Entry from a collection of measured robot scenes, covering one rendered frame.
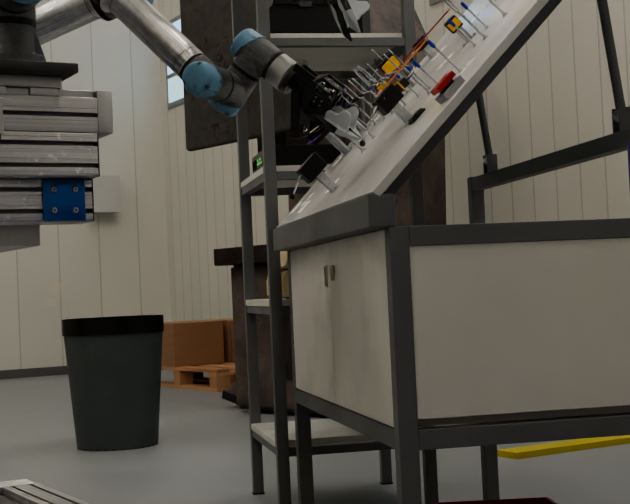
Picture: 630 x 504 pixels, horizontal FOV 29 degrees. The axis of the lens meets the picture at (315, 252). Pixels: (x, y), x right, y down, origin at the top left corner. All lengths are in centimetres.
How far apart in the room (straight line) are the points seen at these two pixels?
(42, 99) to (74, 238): 909
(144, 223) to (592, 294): 955
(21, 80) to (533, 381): 119
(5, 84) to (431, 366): 101
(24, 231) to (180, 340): 650
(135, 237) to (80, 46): 190
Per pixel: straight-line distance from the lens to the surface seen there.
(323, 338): 304
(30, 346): 1143
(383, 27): 650
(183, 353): 906
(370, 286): 252
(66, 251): 1154
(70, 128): 251
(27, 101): 249
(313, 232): 289
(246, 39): 274
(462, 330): 239
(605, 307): 250
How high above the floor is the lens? 68
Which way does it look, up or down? 2 degrees up
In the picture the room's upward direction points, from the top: 3 degrees counter-clockwise
